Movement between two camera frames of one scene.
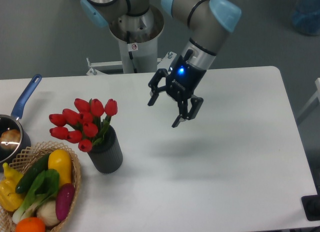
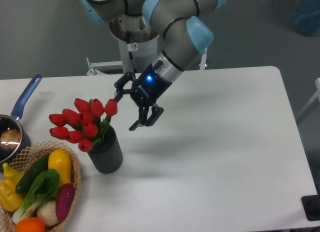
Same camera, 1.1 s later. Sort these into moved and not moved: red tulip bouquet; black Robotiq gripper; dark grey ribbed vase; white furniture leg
Moved: black Robotiq gripper
Not moved: dark grey ribbed vase; white furniture leg; red tulip bouquet
